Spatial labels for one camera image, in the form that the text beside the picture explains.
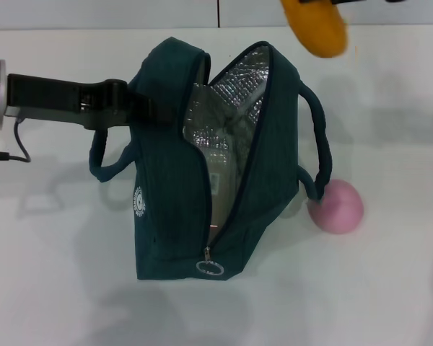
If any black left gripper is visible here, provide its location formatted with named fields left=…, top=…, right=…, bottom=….
left=5, top=73, right=184, bottom=131

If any yellow banana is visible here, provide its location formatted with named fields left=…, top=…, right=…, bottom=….
left=280, top=0, right=349, bottom=59

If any dark teal insulated lunch bag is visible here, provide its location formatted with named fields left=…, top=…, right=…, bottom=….
left=88, top=35, right=335, bottom=282

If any pink toy peach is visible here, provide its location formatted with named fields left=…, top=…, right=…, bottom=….
left=307, top=179, right=365, bottom=236

